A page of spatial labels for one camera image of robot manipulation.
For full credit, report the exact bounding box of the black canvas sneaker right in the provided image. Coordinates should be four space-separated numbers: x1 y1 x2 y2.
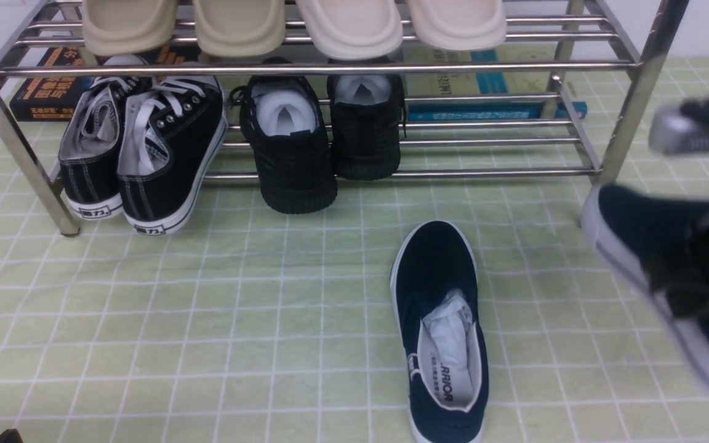
116 76 228 236

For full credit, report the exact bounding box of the cream slipper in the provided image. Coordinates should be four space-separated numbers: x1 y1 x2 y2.
406 1 507 51
295 1 403 60

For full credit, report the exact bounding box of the navy slip-on shoe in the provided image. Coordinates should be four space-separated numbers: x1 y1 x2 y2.
580 183 709 389
390 220 489 442

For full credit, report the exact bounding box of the black object bottom left corner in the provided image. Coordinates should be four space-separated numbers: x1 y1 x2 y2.
0 428 23 443

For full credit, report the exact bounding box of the cream slipper far right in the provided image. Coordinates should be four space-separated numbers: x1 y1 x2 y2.
406 1 507 51

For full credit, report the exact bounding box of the black canvas sneaker left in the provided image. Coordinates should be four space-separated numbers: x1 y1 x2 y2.
57 76 154 220

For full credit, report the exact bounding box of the black orange book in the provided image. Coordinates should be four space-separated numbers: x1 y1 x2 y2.
9 47 201 122

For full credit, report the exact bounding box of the green blue book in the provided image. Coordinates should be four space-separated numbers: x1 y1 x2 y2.
399 43 556 122

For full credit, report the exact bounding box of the black knit shoe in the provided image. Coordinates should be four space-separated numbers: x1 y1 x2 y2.
228 75 338 214
326 73 406 180

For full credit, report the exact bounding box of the black knit shoe left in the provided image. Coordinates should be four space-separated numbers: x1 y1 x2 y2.
228 75 338 214

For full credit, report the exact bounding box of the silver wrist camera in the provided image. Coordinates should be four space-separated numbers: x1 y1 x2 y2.
647 106 709 155

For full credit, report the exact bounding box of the beige slipper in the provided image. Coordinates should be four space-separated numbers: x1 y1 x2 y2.
82 1 179 57
192 1 286 58

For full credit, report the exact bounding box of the beige slipper far left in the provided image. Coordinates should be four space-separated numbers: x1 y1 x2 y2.
82 1 179 57

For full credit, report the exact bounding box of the black knit shoe right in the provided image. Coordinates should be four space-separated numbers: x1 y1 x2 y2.
326 73 406 180

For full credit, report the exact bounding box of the black canvas sneaker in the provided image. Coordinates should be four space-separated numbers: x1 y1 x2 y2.
57 76 154 220
116 76 228 236

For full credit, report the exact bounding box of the stainless steel shoe rack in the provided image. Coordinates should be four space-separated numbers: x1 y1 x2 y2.
0 1 689 238

